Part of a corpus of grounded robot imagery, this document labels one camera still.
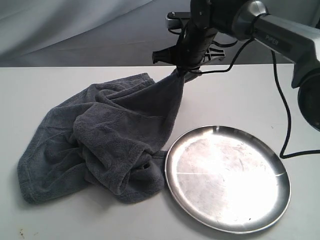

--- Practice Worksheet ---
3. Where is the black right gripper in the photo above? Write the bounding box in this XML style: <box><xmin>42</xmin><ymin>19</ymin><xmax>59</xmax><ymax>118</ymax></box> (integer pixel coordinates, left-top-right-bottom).
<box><xmin>152</xmin><ymin>0</ymin><xmax>248</xmax><ymax>83</ymax></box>

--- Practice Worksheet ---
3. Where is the grey-blue fleece towel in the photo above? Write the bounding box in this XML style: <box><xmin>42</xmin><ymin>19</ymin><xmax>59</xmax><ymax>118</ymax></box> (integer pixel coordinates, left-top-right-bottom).
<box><xmin>17</xmin><ymin>73</ymin><xmax>185</xmax><ymax>204</ymax></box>

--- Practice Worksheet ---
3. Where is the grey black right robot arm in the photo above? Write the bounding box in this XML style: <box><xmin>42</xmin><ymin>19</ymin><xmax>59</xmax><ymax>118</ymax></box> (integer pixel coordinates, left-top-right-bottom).
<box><xmin>152</xmin><ymin>0</ymin><xmax>320</xmax><ymax>129</ymax></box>

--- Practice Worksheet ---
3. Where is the round stainless steel plate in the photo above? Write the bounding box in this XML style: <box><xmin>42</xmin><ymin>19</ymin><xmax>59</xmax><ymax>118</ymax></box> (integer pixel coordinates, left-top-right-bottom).
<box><xmin>164</xmin><ymin>125</ymin><xmax>291</xmax><ymax>235</ymax></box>

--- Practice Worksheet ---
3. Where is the grey backdrop cloth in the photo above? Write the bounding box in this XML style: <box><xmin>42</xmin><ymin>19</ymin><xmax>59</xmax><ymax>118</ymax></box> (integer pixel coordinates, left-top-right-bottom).
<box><xmin>0</xmin><ymin>0</ymin><xmax>320</xmax><ymax>68</ymax></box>

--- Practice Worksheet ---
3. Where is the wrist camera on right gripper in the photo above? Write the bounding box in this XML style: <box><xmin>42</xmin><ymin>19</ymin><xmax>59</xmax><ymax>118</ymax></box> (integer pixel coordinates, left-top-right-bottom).
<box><xmin>165</xmin><ymin>11</ymin><xmax>191</xmax><ymax>34</ymax></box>

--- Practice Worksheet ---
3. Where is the black camera cable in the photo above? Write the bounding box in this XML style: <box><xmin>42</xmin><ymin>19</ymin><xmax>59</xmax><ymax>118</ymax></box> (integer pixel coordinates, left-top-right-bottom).
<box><xmin>172</xmin><ymin>24</ymin><xmax>320</xmax><ymax>160</ymax></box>

